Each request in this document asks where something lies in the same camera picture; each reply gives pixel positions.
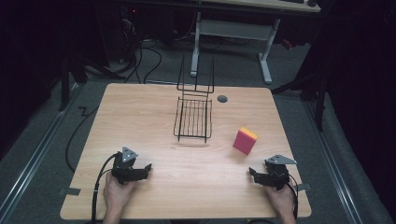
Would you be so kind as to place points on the white-legged wooden desk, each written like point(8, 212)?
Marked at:
point(233, 29)

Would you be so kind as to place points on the dark round table grommet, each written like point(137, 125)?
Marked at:
point(222, 99)

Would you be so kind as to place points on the metal floor rail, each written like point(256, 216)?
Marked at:
point(34, 160)
point(331, 161)

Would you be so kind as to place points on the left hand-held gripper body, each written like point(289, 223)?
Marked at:
point(123, 169)

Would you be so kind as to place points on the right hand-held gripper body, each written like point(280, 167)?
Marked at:
point(276, 175)

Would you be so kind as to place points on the person's left hand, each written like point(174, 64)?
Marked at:
point(115, 194)

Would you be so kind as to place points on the black metal stand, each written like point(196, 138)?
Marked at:
point(66, 84)
point(314, 90)

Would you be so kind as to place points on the person's right hand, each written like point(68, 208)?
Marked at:
point(281, 200)

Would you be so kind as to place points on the red and yellow sponge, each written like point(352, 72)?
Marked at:
point(244, 141)

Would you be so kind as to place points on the grey tape strip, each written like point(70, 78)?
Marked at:
point(70, 191)
point(303, 186)

